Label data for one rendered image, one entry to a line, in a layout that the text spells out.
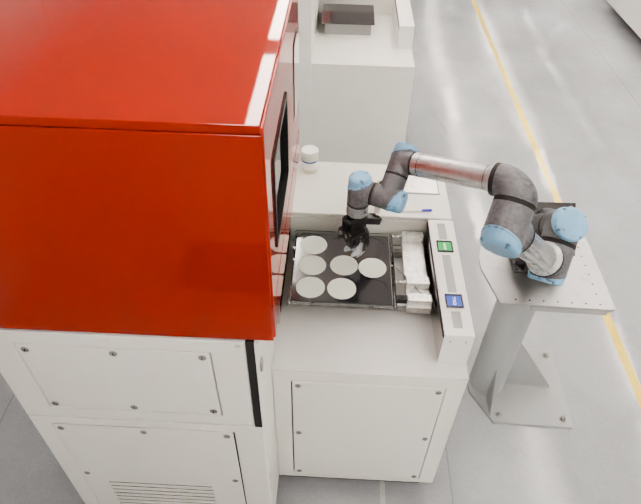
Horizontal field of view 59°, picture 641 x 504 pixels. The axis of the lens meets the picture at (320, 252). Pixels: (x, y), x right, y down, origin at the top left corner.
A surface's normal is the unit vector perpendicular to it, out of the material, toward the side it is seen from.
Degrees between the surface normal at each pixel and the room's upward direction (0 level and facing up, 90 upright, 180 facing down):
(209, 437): 90
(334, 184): 0
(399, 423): 90
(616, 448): 0
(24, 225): 90
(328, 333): 0
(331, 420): 90
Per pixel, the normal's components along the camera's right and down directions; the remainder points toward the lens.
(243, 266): -0.04, 0.69
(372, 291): 0.02, -0.73
